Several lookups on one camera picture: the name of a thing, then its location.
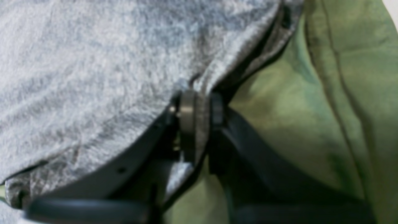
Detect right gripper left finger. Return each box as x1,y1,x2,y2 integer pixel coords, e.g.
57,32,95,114
25,90,196,224

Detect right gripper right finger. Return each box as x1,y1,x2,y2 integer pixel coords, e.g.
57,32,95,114
208,93,376,224

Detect olive green table cloth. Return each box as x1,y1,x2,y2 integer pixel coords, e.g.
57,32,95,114
157,0,397,224

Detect grey heathered T-shirt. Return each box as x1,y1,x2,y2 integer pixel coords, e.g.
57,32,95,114
0,0,304,224

